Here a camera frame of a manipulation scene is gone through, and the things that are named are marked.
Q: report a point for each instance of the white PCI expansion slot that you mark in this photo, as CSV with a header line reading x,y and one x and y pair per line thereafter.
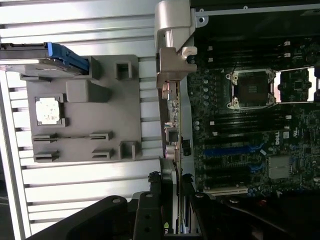
x,y
225,191

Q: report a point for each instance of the silver CPU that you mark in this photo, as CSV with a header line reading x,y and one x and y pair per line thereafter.
x,y
48,111

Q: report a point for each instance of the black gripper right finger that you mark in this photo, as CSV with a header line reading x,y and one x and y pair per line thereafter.
x,y
207,220

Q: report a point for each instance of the silver chipset heatsink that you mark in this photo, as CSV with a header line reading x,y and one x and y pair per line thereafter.
x,y
280,167

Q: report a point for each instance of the grey parts rack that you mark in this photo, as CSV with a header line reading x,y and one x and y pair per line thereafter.
x,y
100,120

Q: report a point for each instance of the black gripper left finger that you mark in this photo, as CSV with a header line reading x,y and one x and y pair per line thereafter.
x,y
147,220

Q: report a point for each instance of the blue expansion slot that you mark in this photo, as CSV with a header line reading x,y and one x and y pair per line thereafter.
x,y
225,151

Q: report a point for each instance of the green motherboard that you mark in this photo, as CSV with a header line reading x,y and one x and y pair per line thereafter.
x,y
300,155

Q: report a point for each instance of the metal socket cover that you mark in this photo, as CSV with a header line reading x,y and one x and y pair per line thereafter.
x,y
295,85

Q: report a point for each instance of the hard disk in blue caddy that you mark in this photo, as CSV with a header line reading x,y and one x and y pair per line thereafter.
x,y
62,56

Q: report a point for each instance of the CPU socket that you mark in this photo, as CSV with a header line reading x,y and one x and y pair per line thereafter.
x,y
250,87

